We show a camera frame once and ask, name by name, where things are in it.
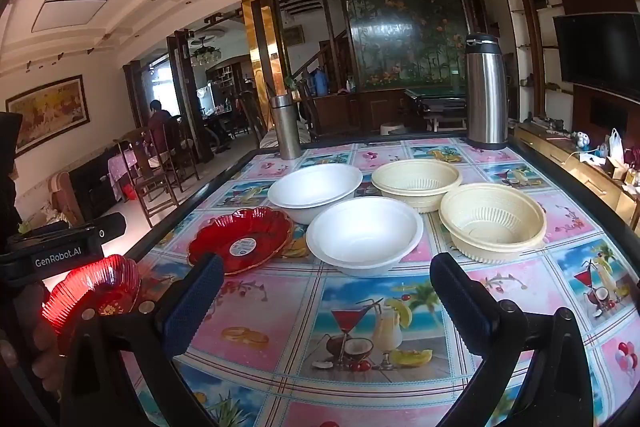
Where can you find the person's left hand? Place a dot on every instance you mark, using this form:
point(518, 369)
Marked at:
point(42, 357)

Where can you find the blue white plush toy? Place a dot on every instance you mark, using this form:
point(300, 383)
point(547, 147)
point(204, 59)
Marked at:
point(581, 140)

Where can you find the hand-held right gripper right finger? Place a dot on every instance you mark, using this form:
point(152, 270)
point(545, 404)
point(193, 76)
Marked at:
point(460, 304)

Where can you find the red glass plate white label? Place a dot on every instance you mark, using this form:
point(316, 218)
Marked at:
point(240, 232)

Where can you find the wooden dining chair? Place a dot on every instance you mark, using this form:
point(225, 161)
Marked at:
point(150, 187)

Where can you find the pink armchair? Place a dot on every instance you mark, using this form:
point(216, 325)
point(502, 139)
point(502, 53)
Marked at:
point(65, 197)

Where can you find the black low cabinet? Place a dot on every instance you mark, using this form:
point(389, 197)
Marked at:
point(92, 187)

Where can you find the slim steel thermos bottle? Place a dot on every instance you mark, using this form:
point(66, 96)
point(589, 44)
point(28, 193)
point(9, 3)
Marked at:
point(286, 132)

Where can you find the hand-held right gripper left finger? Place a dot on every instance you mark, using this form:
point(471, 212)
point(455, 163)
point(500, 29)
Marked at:
point(195, 302)

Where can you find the dark red fabric bundle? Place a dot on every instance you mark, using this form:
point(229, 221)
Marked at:
point(632, 159)

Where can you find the white foam bowl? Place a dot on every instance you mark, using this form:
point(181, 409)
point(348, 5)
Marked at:
point(315, 187)
point(365, 232)

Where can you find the wooden television cabinet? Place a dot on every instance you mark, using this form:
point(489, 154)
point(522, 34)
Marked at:
point(565, 162)

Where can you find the square ceiling lamp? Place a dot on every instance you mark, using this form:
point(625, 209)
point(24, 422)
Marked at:
point(70, 14)

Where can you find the chandelier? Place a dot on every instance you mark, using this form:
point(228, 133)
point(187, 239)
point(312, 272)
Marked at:
point(205, 54)

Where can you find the framed wall painting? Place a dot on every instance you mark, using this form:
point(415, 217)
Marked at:
point(47, 114)

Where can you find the cream plastic bowl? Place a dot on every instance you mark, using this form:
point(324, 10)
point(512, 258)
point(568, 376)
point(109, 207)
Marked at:
point(415, 179)
point(492, 217)

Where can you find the white plastic bag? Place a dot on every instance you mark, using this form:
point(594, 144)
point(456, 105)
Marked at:
point(615, 149)

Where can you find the fruit print tablecloth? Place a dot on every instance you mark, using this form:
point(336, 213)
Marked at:
point(280, 332)

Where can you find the black television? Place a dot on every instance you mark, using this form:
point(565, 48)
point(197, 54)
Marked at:
point(600, 52)

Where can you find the green mahjong table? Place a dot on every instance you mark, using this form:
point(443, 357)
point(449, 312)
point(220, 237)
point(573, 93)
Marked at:
point(435, 94)

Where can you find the large red glass plate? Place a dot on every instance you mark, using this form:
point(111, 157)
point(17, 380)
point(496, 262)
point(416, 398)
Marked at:
point(90, 287)

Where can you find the blue water jug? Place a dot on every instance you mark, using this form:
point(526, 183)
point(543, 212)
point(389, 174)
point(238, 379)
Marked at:
point(320, 82)

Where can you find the large steel kettle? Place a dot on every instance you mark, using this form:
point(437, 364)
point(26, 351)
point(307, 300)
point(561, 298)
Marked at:
point(486, 97)

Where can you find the black edged table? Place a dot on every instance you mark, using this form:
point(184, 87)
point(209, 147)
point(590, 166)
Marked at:
point(575, 206)

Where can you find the small framed picture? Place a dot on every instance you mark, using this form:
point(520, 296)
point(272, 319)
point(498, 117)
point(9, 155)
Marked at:
point(295, 35)

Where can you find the floral glass screen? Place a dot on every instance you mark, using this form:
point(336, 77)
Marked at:
point(400, 22)

